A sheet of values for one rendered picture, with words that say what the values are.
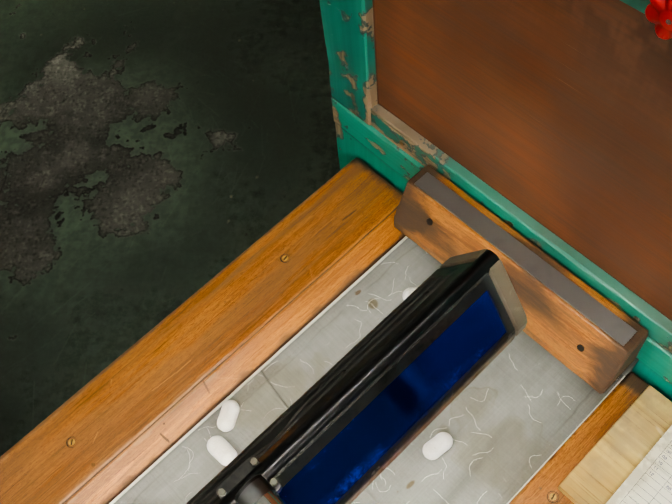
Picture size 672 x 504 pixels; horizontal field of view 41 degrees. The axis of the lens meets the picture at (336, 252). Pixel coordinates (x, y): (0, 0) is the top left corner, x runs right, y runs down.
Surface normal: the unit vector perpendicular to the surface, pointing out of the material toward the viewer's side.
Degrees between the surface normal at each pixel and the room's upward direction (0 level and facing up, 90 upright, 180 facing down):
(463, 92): 90
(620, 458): 0
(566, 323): 66
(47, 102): 0
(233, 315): 0
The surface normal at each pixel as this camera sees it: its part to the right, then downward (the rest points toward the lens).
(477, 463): -0.07, -0.50
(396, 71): -0.72, 0.63
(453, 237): -0.68, 0.40
